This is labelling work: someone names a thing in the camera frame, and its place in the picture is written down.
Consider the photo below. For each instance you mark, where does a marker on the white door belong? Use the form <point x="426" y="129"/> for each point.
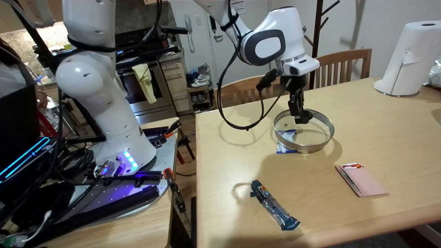
<point x="206" y="59"/>

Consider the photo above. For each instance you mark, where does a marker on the black and orange tool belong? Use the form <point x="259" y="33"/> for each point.
<point x="169" y="131"/>

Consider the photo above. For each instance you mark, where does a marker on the low shoe shelf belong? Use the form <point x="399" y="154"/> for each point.
<point x="199" y="98"/>

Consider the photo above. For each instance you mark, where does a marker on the wooden drawer cabinet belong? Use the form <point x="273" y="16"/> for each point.
<point x="176" y="82"/>

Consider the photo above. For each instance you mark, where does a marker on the black monitor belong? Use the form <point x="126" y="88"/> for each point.
<point x="18" y="124"/>

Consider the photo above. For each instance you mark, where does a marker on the white paper towel roll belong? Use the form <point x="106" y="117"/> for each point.
<point x="413" y="55"/>

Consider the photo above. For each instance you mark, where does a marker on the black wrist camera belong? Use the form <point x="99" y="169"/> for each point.
<point x="267" y="78"/>

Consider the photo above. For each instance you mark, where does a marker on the yellow hanging towel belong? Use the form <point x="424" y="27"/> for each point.
<point x="146" y="82"/>

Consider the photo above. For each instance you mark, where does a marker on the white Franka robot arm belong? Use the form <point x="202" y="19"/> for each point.
<point x="91" y="82"/>

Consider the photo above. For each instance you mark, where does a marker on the glass lid with black knob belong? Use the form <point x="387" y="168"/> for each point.
<point x="311" y="137"/>

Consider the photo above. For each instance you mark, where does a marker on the black steel oven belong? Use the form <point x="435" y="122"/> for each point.
<point x="132" y="91"/>

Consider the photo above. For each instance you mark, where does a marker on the white plastic bag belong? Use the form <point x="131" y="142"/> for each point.
<point x="435" y="73"/>

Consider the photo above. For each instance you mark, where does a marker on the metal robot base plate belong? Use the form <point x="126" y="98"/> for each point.
<point x="114" y="193"/>

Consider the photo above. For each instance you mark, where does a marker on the light wooden slatted chair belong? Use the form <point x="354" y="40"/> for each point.
<point x="344" y="56"/>
<point x="228" y="93"/>

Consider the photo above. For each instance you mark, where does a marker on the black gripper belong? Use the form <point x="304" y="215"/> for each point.
<point x="295" y="84"/>

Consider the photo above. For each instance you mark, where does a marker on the pair of sneakers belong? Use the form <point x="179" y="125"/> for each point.
<point x="199" y="80"/>

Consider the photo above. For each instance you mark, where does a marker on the black box with blue light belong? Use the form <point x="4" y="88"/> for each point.
<point x="22" y="160"/>

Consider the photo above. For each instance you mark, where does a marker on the dark wooden coat rack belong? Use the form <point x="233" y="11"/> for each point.
<point x="317" y="27"/>

